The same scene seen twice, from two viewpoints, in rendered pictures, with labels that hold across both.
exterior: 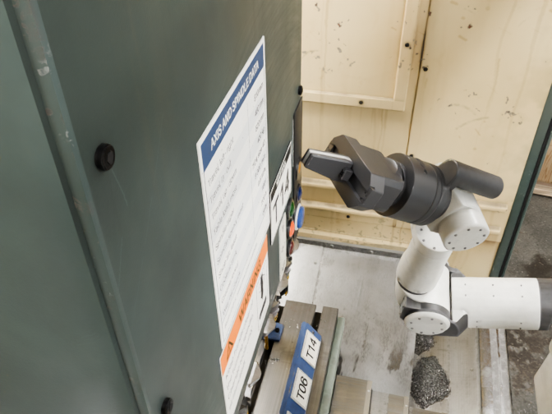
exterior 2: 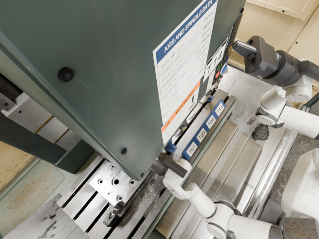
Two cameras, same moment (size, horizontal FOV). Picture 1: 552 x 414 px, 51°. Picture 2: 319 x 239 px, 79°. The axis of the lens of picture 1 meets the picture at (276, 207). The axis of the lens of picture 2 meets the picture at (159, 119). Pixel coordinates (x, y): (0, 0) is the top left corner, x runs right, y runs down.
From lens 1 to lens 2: 0.14 m
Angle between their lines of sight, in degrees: 29
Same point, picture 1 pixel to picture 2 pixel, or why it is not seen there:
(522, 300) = (312, 125)
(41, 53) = not seen: outside the picture
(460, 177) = (309, 70)
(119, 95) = (79, 38)
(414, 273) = (267, 101)
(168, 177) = (127, 71)
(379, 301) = (254, 98)
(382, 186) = (265, 67)
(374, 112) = (288, 17)
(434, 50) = not seen: outside the picture
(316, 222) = (241, 60)
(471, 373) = (279, 135)
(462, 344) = not seen: hidden behind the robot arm
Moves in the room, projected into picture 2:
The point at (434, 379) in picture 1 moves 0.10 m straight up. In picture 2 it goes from (263, 132) to (268, 126)
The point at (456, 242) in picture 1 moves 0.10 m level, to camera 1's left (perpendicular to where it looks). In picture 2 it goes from (291, 98) to (258, 89)
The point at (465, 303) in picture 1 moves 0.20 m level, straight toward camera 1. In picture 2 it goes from (286, 118) to (255, 149)
